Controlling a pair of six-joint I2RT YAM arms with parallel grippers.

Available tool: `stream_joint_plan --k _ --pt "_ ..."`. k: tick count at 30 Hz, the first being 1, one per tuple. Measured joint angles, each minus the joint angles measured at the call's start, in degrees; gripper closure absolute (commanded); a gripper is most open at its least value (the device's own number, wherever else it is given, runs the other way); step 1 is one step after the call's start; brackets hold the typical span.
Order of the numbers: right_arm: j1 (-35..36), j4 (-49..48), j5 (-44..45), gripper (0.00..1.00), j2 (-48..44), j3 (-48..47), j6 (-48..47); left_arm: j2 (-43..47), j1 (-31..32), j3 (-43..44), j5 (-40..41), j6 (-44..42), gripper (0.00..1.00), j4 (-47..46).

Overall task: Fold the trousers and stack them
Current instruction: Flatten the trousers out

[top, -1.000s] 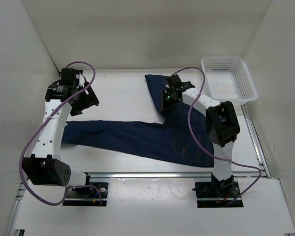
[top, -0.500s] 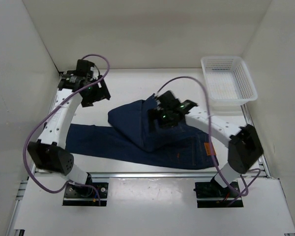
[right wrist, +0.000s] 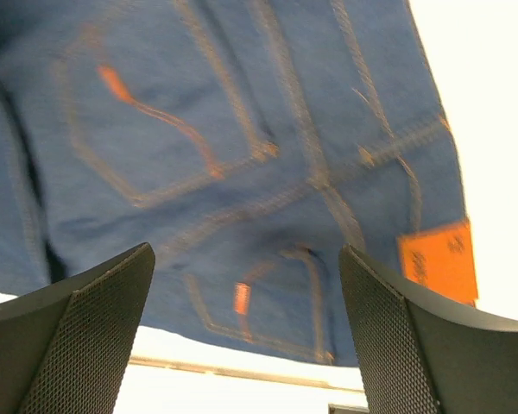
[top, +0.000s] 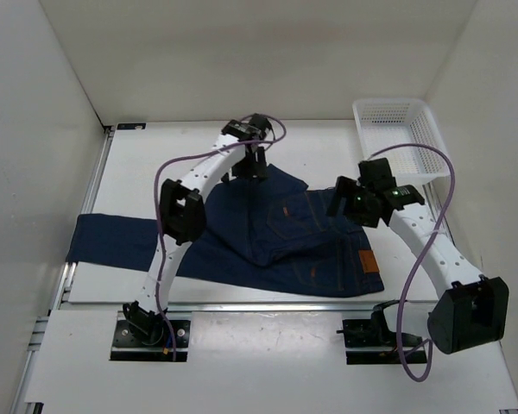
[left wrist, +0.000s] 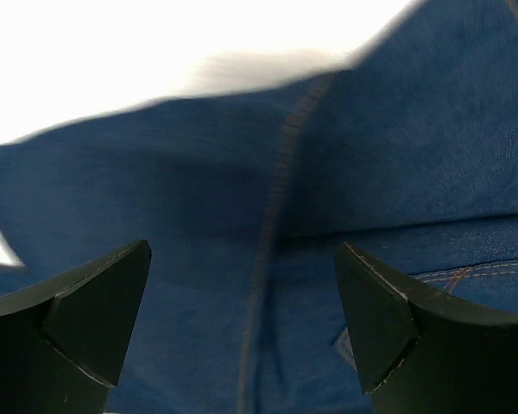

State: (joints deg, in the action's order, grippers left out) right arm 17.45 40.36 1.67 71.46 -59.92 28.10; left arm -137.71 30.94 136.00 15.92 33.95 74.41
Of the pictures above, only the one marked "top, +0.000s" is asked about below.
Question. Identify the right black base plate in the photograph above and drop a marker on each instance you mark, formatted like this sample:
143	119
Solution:
368	343

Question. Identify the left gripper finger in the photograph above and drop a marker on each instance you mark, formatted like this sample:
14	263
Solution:
241	170
259	164

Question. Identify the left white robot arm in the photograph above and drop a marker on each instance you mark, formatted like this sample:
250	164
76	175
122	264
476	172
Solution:
181	188

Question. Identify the dark blue denim trousers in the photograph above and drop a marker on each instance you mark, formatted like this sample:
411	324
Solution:
275	235

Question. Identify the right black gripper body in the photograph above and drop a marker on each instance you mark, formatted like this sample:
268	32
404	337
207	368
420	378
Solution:
357	206

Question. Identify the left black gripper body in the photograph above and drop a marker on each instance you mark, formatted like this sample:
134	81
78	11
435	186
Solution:
252	159

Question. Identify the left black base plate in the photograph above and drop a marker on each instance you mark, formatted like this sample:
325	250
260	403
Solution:
128	345

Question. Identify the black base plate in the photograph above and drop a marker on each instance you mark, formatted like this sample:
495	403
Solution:
128	345
368	343

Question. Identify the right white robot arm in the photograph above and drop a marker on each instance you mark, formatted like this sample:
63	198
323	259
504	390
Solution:
471	308

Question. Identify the aluminium frame rail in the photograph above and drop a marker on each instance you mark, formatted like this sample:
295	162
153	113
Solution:
250	351

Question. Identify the white perforated plastic basket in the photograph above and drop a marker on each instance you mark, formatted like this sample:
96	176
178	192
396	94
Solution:
399	129

